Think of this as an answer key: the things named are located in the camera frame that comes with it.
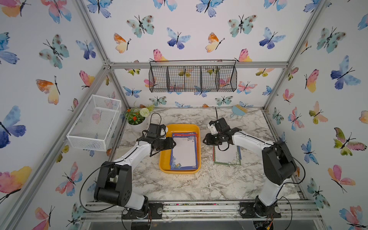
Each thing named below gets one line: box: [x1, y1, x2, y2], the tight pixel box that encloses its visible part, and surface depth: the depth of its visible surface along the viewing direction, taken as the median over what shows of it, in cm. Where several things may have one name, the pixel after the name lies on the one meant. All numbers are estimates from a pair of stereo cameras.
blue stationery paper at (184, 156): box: [170, 132, 198, 171], surface depth 95 cm
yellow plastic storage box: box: [159, 123, 202, 175], surface depth 95 cm
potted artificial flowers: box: [124, 104, 156, 128], surface depth 98 cm
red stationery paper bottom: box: [172, 132, 198, 140], surface depth 106 cm
